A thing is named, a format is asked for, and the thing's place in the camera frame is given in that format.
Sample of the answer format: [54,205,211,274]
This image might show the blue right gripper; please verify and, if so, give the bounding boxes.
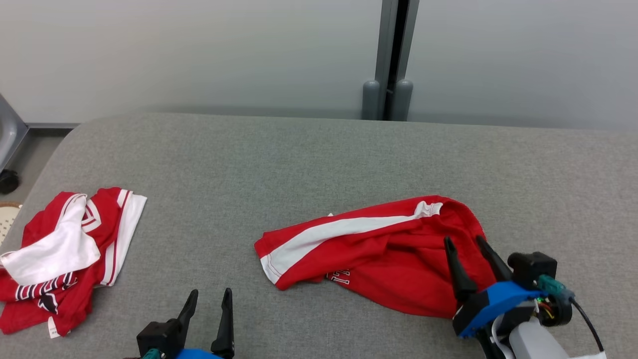
[444,235,545,340]

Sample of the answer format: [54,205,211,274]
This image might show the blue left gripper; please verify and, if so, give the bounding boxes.
[174,288,235,359]

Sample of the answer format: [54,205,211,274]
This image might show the red basketball jersey number 33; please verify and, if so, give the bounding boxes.
[254,195,499,320]

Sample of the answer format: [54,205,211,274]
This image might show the red and white sports garment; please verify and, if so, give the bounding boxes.
[0,187,148,339]

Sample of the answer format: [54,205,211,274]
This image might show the woven rattan basket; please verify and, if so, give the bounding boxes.
[0,202,23,246]

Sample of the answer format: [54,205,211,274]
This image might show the black caster wheel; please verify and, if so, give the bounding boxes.
[0,170,20,195]

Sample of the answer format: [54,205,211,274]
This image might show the grey metal stand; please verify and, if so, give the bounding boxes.
[0,94,29,173]

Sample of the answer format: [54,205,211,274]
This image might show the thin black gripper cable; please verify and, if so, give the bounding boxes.
[566,295,605,354]

